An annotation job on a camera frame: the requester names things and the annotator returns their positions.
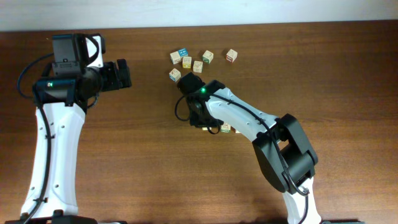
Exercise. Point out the far red wood block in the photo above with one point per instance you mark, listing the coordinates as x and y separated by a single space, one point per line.
231 55

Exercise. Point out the wood block red E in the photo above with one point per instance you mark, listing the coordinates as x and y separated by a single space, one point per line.
197 66

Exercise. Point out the wood block blue side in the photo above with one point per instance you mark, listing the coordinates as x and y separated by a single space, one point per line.
175 57

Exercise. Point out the blue top wood block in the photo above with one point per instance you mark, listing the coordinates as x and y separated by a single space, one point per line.
183 52

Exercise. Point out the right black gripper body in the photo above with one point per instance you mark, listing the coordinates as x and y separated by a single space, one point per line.
204 121

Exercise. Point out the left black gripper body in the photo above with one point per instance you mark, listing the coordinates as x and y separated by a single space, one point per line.
109 76

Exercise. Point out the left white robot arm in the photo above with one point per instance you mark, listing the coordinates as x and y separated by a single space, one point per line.
61 107

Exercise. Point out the green letter N block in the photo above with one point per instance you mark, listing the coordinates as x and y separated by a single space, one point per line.
207 56

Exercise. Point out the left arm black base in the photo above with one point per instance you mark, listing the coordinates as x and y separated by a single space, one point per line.
63 219

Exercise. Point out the yellow letter K block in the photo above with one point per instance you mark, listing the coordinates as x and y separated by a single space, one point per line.
187 62

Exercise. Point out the letter M wood block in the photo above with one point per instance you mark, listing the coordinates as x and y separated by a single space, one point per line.
225 128

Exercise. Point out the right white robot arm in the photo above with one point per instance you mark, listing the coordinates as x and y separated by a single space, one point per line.
286 158

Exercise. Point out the blue baseball wood block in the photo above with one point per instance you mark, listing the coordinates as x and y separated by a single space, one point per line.
175 75

